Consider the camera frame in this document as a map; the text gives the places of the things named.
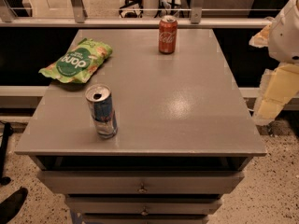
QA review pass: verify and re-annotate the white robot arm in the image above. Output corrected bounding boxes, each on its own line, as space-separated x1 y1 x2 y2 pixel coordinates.
249 0 299 126

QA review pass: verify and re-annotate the red coca-cola can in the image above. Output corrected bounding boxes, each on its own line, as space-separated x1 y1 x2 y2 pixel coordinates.
159 15 178 54

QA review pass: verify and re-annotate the silver blue redbull can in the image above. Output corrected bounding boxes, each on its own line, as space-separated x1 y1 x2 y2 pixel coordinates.
85 84 118 138

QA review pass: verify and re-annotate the grey drawer cabinet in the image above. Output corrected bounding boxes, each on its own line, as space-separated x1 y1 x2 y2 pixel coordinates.
14 28 268 224

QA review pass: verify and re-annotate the black office chair base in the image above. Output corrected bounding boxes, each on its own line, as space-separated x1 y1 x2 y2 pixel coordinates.
119 0 182 18

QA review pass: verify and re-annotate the middle grey drawer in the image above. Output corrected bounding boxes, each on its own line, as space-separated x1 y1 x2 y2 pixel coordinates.
66 196 222 215

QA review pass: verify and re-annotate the grey drawer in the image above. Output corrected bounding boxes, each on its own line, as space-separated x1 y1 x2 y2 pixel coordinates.
83 215 208 224
66 196 222 215
37 171 244 194

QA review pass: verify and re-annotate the green snack chip bag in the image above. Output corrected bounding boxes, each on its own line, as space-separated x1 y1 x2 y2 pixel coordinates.
39 38 112 84

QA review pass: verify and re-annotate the bottom grey drawer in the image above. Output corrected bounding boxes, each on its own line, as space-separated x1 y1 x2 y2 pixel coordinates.
83 215 208 224

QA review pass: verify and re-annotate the top grey drawer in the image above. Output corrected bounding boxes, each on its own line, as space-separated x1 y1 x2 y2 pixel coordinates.
37 171 244 194

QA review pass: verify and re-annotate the metal glass railing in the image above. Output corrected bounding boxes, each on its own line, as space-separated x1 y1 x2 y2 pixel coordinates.
0 0 289 28

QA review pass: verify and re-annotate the black stand leg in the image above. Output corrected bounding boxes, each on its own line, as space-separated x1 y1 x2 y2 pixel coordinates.
0 121 13 186

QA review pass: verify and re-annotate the black shoe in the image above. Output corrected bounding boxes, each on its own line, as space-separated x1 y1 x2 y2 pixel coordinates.
0 188 28 224

